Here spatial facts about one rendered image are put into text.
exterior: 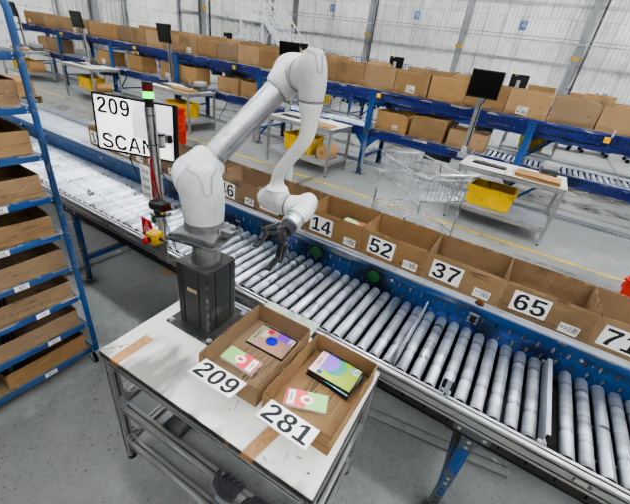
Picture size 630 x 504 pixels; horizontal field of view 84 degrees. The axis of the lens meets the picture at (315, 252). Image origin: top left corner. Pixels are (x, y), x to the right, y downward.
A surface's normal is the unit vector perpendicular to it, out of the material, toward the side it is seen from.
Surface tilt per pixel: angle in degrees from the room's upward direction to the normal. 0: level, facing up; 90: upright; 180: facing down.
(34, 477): 0
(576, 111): 90
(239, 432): 0
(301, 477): 0
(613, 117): 90
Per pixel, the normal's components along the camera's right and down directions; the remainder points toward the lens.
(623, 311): -0.53, 0.36
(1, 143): 0.83, 0.37
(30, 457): 0.12, -0.86
